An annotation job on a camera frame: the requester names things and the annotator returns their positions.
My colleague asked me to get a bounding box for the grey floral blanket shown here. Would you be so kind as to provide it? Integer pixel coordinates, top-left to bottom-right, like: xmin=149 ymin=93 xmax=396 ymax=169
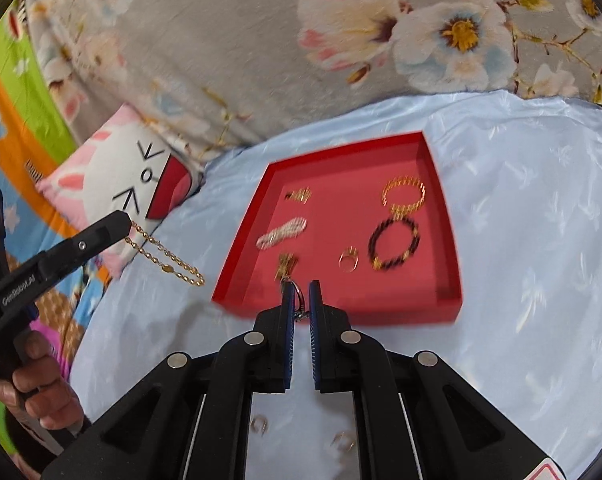
xmin=18 ymin=0 xmax=602 ymax=163

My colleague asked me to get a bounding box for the colourful cartoon blanket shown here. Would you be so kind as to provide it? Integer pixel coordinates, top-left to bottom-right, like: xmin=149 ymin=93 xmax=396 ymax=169
xmin=0 ymin=0 xmax=113 ymax=461

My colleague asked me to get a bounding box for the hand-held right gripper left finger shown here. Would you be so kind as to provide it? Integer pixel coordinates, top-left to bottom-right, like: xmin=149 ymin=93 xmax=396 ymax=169
xmin=41 ymin=290 xmax=297 ymax=480

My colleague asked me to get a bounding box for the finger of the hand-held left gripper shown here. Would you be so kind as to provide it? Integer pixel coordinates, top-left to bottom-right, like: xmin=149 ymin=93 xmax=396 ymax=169
xmin=37 ymin=210 xmax=133 ymax=287

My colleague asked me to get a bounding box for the gold cuff bangle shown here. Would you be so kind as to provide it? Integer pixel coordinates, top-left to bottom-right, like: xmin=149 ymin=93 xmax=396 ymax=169
xmin=382 ymin=175 xmax=427 ymax=216

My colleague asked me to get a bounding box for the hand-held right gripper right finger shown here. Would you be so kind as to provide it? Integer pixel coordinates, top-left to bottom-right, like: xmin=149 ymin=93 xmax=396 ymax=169
xmin=307 ymin=280 xmax=554 ymax=480

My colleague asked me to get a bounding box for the black bead bracelet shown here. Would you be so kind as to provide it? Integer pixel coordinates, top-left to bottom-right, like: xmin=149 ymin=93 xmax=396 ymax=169
xmin=368 ymin=214 xmax=422 ymax=271

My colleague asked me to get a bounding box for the pink bunny face pillow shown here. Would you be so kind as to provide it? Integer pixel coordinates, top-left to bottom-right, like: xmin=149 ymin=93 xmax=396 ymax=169
xmin=35 ymin=104 xmax=205 ymax=281

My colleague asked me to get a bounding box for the red cardboard box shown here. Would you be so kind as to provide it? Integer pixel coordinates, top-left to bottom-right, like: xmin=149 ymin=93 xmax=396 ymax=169
xmin=212 ymin=131 xmax=462 ymax=325

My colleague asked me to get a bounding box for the gold ring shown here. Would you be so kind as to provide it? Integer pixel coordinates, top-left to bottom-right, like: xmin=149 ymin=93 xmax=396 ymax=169
xmin=337 ymin=247 xmax=361 ymax=272

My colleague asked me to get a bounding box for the gold link watch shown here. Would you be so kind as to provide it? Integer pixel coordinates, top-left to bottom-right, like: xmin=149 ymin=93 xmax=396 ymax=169
xmin=275 ymin=251 xmax=312 ymax=322

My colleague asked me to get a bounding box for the gold chain bracelet black clover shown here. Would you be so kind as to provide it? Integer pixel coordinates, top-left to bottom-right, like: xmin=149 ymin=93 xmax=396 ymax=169
xmin=125 ymin=220 xmax=206 ymax=287

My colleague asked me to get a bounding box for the white pearl bracelet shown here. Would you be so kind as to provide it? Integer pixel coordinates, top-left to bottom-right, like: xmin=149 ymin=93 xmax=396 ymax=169
xmin=255 ymin=216 xmax=308 ymax=250

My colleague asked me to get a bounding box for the light blue palm print sheet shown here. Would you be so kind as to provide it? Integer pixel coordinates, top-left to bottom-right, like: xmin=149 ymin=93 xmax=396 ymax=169
xmin=68 ymin=90 xmax=602 ymax=480

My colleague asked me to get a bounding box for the person's left hand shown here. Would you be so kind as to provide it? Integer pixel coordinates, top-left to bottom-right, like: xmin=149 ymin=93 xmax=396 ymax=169
xmin=0 ymin=329 xmax=85 ymax=433

